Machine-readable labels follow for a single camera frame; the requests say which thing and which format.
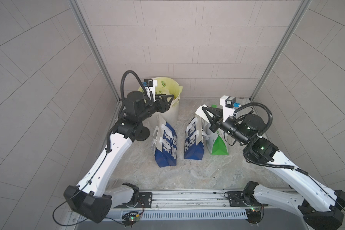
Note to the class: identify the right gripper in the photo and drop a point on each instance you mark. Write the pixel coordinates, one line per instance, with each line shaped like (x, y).
(218, 112)

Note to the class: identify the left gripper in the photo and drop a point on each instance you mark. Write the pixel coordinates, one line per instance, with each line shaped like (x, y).
(163, 107)

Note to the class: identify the white receipt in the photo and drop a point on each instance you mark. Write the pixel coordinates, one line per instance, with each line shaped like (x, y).
(199, 112)

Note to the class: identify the green white paper bag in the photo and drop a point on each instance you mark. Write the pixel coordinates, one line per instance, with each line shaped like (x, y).
(214, 141)

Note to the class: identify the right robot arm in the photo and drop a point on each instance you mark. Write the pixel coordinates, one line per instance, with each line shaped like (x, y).
(321, 207)

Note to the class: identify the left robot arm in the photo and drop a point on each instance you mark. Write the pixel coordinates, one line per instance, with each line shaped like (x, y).
(89, 198)

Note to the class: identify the cream trash bin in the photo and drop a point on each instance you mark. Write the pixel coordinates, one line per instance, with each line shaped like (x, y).
(171, 116)

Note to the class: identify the yellow-green bin liner bag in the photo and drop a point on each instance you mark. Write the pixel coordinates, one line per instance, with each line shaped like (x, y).
(164, 85)

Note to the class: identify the right circuit board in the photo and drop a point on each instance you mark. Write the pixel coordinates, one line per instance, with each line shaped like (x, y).
(254, 216)

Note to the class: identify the circuit board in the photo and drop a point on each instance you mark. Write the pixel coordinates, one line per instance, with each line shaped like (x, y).
(254, 216)
(130, 218)

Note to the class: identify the left circuit board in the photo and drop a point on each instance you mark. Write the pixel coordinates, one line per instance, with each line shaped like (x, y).
(130, 218)

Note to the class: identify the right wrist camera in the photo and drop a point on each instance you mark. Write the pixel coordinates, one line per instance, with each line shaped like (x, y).
(229, 105)

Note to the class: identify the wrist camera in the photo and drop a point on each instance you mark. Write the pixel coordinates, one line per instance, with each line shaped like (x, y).
(150, 85)
(229, 105)

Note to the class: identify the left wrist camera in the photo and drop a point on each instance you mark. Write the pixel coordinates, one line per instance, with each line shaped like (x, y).
(150, 85)

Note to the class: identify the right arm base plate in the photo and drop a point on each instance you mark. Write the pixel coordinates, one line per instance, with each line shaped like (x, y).
(237, 199)

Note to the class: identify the aluminium rail frame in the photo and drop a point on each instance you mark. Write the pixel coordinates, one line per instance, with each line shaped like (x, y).
(187, 205)

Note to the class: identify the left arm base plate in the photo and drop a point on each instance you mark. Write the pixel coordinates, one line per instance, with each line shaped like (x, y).
(144, 200)

